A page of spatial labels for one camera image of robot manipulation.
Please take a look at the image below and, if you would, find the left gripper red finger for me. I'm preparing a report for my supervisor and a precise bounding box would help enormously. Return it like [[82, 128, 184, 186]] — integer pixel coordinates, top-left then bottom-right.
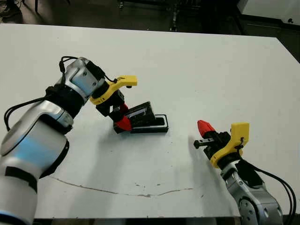
[[116, 104, 133, 131]]

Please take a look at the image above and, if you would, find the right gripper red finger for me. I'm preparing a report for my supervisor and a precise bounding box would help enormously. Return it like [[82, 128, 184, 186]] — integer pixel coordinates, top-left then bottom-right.
[[197, 120, 211, 138], [199, 120, 217, 135]]

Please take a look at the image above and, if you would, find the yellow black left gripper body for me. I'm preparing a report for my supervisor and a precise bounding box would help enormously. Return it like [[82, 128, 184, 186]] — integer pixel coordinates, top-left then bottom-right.
[[90, 75, 138, 122]]

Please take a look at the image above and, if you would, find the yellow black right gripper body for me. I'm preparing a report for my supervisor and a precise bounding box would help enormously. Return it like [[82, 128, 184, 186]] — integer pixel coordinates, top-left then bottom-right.
[[194, 122, 250, 168]]

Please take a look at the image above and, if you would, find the white cabinet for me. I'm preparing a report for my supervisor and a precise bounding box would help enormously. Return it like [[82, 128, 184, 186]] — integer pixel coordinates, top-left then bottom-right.
[[236, 0, 300, 24]]

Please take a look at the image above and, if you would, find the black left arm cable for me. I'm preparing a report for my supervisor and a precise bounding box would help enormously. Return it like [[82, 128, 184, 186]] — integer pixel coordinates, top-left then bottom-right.
[[4, 56, 118, 132]]

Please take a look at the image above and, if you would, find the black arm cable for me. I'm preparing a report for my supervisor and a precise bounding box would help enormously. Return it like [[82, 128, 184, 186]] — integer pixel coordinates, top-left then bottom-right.
[[4, 56, 118, 132], [254, 165, 296, 225]]

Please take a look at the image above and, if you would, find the black stand post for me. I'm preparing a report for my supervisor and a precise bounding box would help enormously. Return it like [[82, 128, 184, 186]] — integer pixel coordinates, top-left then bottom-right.
[[169, 7, 180, 32]]

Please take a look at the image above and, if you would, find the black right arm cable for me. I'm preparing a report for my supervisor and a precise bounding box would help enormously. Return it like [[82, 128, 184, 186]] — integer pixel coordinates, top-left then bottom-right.
[[254, 165, 296, 225]]

